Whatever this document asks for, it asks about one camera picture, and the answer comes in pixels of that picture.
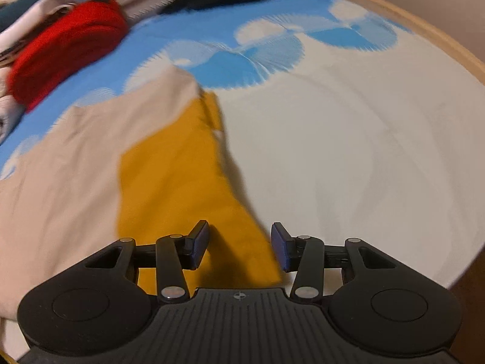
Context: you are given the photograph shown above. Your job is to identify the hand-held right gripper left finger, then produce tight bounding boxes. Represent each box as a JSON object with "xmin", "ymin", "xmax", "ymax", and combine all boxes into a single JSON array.
[{"xmin": 84, "ymin": 219, "xmax": 210, "ymax": 305}]

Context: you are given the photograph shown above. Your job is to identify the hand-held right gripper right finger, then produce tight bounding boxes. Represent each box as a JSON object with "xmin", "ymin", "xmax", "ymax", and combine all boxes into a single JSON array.
[{"xmin": 270, "ymin": 222, "xmax": 395, "ymax": 305}]

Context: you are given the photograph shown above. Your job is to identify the beige and yellow hooded jacket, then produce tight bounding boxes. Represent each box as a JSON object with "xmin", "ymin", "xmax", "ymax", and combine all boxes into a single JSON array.
[{"xmin": 0, "ymin": 64, "xmax": 286, "ymax": 321}]

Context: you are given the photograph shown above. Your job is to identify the blue and white printed bedsheet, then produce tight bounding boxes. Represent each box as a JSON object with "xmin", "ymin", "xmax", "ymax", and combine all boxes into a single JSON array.
[{"xmin": 0, "ymin": 0, "xmax": 480, "ymax": 364}]

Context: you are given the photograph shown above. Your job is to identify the red fleece blanket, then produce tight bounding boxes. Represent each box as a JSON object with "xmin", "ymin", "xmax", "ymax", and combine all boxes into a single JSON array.
[{"xmin": 8, "ymin": 0, "xmax": 130, "ymax": 113}]

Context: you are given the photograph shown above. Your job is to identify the white fleece blanket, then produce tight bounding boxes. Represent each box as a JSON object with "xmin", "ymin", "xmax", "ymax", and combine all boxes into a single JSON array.
[{"xmin": 0, "ymin": 0, "xmax": 80, "ymax": 141}]

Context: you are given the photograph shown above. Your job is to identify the wooden bed frame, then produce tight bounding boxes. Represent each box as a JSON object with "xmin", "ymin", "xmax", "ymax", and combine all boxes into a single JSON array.
[{"xmin": 320, "ymin": 0, "xmax": 485, "ymax": 89}]

